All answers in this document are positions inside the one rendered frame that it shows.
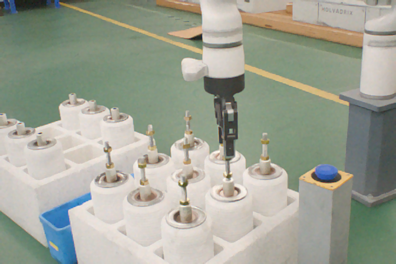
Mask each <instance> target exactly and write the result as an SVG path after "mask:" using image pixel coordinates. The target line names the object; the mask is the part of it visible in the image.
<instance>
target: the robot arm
mask: <svg viewBox="0 0 396 264"><path fill-rule="evenodd" d="M363 1H364V3H365V4H367V5H369V6H370V5H372V6H381V5H391V9H390V10H389V11H388V12H386V13H385V14H384V15H381V16H379V17H376V18H373V19H369V20H368V21H367V22H366V23H365V26H364V42H363V52H362V67H361V83H360V92H359V94H360V95H361V96H362V97H364V98H367V99H370V100H389V99H392V98H394V96H395V95H396V0H363ZM200 7H201V10H202V34H203V57H202V59H203V60H195V59H192V58H185V59H183V60H182V62H181V70H182V74H183V78H184V80H185V81H197V80H199V79H201V78H202V77H203V82H204V90H205V92H207V93H209V94H213V95H214V99H213V106H214V113H215V117H216V118H217V121H216V123H217V125H218V135H219V143H220V144H223V155H224V158H226V159H228V158H234V157H235V140H236V139H237V138H239V135H238V134H237V114H238V113H239V111H238V110H237V102H236V101H235V99H234V97H233V95H234V94H236V93H240V92H242V91H243V90H244V89H245V55H244V51H243V29H242V17H241V14H240V12H239V10H238V8H237V6H236V0H200ZM229 129H232V133H229Z"/></svg>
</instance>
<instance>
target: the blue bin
mask: <svg viewBox="0 0 396 264"><path fill-rule="evenodd" d="M89 200H92V197H91V192H88V193H86V194H84V195H82V196H79V197H77V198H74V199H72V200H69V201H67V202H65V203H63V204H60V205H58V206H55V207H53V208H52V209H48V210H46V211H44V212H43V213H41V214H40V215H39V221H40V222H41V223H42V225H43V228H44V232H45V237H46V240H47V244H48V248H49V252H50V255H51V256H52V258H54V259H55V260H56V261H57V262H58V263H59V264H78V259H77V253H76V249H75V243H74V237H73V233H72V230H71V223H70V217H69V214H68V211H69V210H70V209H72V208H74V207H77V206H81V205H82V204H83V203H85V202H87V201H89Z"/></svg>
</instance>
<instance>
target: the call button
mask: <svg viewBox="0 0 396 264"><path fill-rule="evenodd" d="M315 174H316V175H317V176H318V178H320V179H322V180H332V179H334V178H335V176H337V175H338V169H337V168H336V167H334V166H333V165H330V164H320V165H318V166H317V167H316V168H315Z"/></svg>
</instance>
